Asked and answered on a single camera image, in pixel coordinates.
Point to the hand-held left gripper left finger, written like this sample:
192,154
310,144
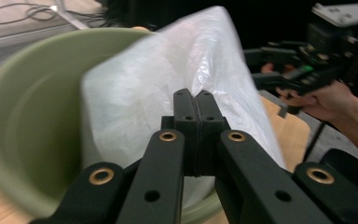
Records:
186,124

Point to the grey tape strip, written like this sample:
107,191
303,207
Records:
275,102

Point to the white plastic bag blue strip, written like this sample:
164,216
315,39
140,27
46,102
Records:
143,93

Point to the green plastic bin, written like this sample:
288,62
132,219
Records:
28,109

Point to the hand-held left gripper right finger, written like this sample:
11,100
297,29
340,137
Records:
209,124

